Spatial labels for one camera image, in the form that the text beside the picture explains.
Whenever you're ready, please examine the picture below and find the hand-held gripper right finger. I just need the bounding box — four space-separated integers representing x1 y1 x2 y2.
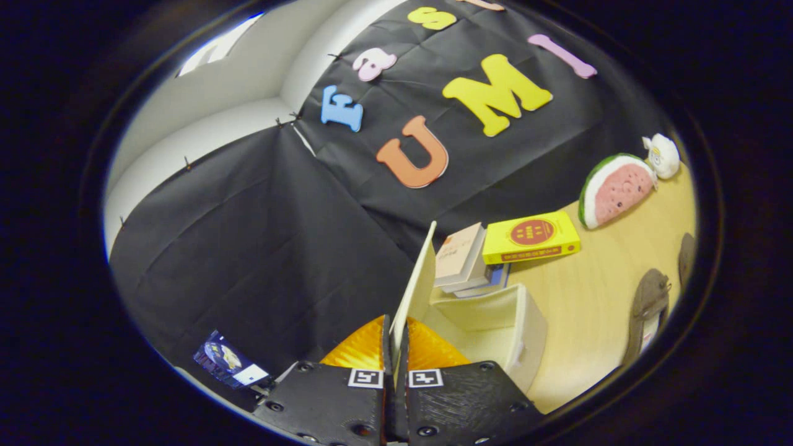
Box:
395 317 547 446

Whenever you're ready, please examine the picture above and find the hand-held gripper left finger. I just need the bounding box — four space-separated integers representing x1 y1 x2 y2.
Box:
253 314 395 446

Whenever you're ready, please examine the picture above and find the cream fabric storage box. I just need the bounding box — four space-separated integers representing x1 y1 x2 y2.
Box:
390 221 549 394

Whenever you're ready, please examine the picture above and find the brown fuzzy shoe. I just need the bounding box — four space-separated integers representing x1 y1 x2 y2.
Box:
621 268 673 367
678 232 698 292

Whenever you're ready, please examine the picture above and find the blue printed packet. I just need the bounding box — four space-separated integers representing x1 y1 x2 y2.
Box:
193 330 252 390

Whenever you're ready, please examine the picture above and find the blue book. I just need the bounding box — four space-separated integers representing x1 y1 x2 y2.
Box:
454 263 512 299

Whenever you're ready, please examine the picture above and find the beige book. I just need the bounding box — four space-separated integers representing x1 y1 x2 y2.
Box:
434 223 490 293

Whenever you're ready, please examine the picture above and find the yellow book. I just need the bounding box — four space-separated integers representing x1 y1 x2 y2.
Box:
482 211 581 265

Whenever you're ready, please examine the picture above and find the watermelon slice plush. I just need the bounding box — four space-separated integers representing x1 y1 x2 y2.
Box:
578 154 659 230

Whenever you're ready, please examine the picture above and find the white plush toy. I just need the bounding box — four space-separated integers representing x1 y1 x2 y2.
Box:
642 133 681 180

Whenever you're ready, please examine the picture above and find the long ceiling light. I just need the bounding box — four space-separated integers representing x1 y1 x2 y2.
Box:
177 12 264 78

